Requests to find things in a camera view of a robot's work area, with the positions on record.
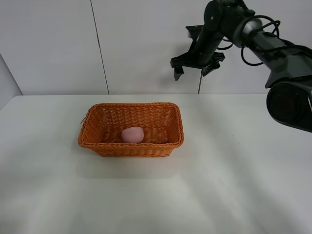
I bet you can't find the pink peach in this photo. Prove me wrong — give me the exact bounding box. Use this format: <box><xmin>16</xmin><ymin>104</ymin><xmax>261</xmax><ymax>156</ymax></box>
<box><xmin>121</xmin><ymin>127</ymin><xmax>144</xmax><ymax>143</ymax></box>

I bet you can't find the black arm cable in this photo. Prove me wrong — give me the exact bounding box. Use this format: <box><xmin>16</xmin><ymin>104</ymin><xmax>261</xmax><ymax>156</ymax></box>
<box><xmin>216</xmin><ymin>15</ymin><xmax>293</xmax><ymax>66</ymax></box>

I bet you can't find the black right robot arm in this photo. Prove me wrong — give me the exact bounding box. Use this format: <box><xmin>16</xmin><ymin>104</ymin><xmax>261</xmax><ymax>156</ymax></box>
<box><xmin>170</xmin><ymin>0</ymin><xmax>312</xmax><ymax>132</ymax></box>

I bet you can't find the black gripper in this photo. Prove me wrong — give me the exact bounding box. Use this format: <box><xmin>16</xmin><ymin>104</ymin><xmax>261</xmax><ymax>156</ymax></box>
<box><xmin>171</xmin><ymin>0</ymin><xmax>255</xmax><ymax>81</ymax></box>

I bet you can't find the orange woven wicker basket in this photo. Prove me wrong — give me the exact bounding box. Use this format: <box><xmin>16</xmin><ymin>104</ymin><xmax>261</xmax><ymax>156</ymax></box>
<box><xmin>78</xmin><ymin>102</ymin><xmax>184</xmax><ymax>157</ymax></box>

